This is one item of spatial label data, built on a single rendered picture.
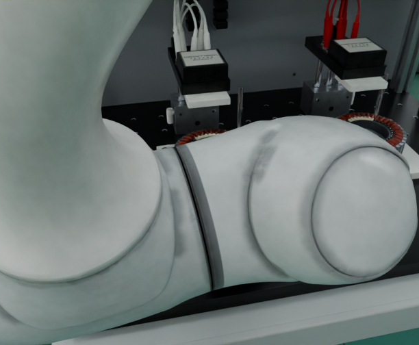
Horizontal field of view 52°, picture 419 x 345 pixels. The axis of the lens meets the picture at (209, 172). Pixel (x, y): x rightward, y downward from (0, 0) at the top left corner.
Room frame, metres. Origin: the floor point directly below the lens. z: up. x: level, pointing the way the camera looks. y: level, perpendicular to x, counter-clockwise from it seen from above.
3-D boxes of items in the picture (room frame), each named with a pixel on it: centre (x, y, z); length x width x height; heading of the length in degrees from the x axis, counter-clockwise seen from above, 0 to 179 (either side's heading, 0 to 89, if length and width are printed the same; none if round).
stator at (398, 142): (0.57, -0.24, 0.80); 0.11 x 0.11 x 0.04
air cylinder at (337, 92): (0.71, -0.21, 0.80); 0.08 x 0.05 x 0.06; 102
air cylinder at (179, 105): (0.66, 0.03, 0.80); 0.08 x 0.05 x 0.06; 102
